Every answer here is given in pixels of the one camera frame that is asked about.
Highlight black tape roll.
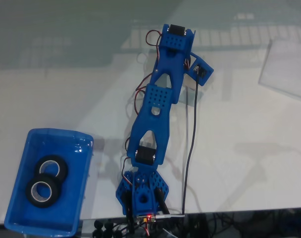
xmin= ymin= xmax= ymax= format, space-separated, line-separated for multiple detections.
xmin=34 ymin=155 xmax=68 ymax=183
xmin=25 ymin=173 xmax=59 ymax=208

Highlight blue plastic bin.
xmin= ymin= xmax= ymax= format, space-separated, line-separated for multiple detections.
xmin=3 ymin=128 xmax=94 ymax=237

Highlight black table clamp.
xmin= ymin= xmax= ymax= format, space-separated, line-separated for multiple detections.
xmin=124 ymin=190 xmax=133 ymax=224
xmin=154 ymin=188 xmax=171 ymax=214

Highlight clear plastic sheet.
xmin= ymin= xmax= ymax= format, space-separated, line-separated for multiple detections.
xmin=258 ymin=39 xmax=301 ymax=101

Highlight red black servo wire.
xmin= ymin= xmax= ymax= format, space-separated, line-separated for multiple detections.
xmin=121 ymin=137 xmax=134 ymax=185
xmin=133 ymin=78 xmax=151 ymax=117
xmin=145 ymin=29 xmax=164 ymax=60

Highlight black camera cable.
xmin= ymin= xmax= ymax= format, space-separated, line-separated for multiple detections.
xmin=182 ymin=70 xmax=201 ymax=216

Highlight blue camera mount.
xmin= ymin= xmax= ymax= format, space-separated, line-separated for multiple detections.
xmin=190 ymin=53 xmax=214 ymax=86

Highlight white usb cable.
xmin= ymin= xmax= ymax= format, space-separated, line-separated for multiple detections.
xmin=156 ymin=213 xmax=186 ymax=219

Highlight tangled black cables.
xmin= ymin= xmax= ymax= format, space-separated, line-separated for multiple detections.
xmin=165 ymin=212 xmax=301 ymax=238

